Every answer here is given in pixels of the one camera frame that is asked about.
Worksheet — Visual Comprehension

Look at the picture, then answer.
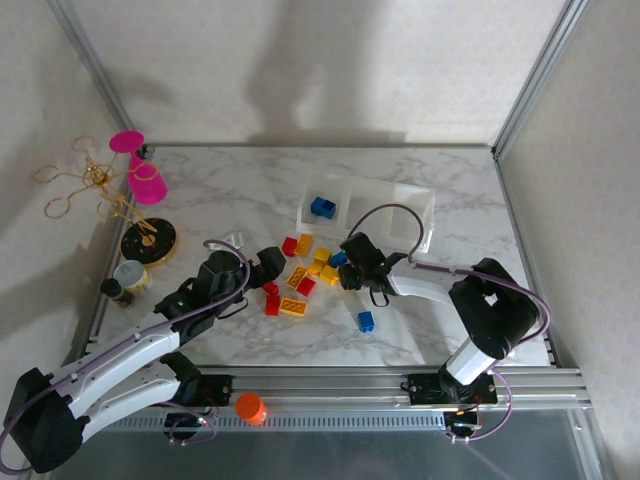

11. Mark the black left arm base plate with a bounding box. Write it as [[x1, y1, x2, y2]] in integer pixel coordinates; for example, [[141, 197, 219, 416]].
[[197, 373, 235, 409]]

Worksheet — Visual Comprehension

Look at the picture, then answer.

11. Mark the grey slotted cable duct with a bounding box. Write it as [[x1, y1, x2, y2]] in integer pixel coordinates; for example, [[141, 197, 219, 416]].
[[97, 408, 454, 434]]

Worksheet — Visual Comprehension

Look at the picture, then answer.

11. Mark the jar with grey lid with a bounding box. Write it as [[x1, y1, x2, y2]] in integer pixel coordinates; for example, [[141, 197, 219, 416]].
[[112, 259, 153, 297]]

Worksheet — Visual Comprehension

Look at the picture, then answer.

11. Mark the orange round knob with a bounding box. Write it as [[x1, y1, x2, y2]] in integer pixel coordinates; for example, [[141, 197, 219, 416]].
[[234, 392, 269, 426]]

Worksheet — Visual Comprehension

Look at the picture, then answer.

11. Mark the thin black left gripper cable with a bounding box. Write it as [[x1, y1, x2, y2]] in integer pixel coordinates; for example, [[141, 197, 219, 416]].
[[212, 294, 251, 321]]

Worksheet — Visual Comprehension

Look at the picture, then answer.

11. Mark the aluminium right side rail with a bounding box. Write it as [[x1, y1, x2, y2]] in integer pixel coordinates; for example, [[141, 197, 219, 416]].
[[492, 144, 560, 369]]

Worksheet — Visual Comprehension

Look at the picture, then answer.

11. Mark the pink plastic wine glass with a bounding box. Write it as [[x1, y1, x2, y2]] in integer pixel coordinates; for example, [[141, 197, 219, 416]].
[[108, 129, 170, 206]]

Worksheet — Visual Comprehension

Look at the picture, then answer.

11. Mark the aluminium left side rail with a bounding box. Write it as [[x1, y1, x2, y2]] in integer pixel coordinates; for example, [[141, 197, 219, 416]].
[[74, 144, 154, 369]]

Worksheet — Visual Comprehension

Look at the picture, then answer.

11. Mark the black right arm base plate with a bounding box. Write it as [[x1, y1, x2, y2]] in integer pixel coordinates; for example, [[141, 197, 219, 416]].
[[399, 372, 499, 407]]

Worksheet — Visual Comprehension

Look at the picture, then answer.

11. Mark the wide aluminium base rail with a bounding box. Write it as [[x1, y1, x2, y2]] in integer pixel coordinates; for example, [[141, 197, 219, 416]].
[[84, 366, 591, 409]]

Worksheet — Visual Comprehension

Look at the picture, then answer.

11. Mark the gold wire stand black base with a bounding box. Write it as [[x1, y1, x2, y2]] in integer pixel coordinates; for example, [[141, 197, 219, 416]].
[[33, 134, 180, 269]]

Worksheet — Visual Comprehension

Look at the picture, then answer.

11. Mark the aluminium frame post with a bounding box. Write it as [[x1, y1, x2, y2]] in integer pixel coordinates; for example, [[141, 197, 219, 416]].
[[492, 0, 587, 157], [47, 0, 151, 151]]

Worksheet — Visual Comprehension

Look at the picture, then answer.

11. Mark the small black controller board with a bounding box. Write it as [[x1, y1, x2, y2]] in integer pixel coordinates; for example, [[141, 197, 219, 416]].
[[163, 412, 221, 436], [444, 409, 484, 436]]

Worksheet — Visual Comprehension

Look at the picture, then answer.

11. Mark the small dark bottle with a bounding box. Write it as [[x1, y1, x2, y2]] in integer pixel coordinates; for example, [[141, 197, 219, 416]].
[[99, 278, 135, 309]]

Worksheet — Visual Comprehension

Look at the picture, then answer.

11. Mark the aluminium left frame post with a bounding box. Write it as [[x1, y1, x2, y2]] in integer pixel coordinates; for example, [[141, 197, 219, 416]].
[[47, 0, 151, 151]]

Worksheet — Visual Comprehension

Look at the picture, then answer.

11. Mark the aluminium right frame post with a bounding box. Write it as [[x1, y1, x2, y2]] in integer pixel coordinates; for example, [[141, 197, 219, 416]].
[[492, 0, 587, 157]]

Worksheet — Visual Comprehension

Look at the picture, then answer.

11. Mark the grey metal sheet panel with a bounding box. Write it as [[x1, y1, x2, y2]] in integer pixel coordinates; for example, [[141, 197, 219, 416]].
[[47, 407, 609, 480]]

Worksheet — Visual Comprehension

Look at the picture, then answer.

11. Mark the white three-compartment container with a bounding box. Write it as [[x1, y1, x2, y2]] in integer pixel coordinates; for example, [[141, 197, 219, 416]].
[[295, 172, 436, 253]]

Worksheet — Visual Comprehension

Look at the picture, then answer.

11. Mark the thin aluminium table edge rail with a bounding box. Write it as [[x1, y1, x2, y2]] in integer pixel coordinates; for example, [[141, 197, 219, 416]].
[[144, 142, 496, 151]]

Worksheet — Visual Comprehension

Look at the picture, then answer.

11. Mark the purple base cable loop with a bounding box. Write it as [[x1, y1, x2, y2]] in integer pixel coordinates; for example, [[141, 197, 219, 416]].
[[167, 399, 221, 447]]

